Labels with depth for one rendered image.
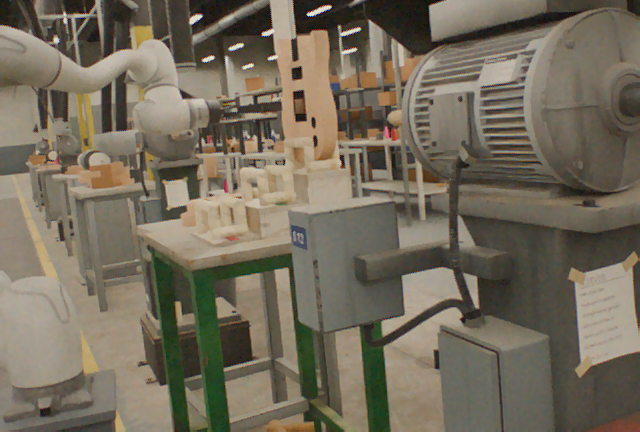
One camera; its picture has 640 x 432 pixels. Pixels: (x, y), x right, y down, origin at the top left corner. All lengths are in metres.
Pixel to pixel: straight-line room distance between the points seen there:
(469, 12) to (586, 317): 0.50
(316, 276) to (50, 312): 0.69
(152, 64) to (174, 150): 1.60
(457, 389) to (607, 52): 0.53
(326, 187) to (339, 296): 1.01
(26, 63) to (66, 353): 0.64
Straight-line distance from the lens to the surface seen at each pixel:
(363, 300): 1.15
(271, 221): 2.04
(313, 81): 2.10
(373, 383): 2.16
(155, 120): 2.04
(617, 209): 0.96
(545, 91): 0.96
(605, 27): 1.03
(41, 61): 1.68
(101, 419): 1.58
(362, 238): 1.13
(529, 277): 1.06
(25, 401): 1.65
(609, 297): 1.08
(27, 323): 1.59
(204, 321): 1.90
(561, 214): 0.96
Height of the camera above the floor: 1.26
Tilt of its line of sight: 7 degrees down
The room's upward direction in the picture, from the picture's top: 5 degrees counter-clockwise
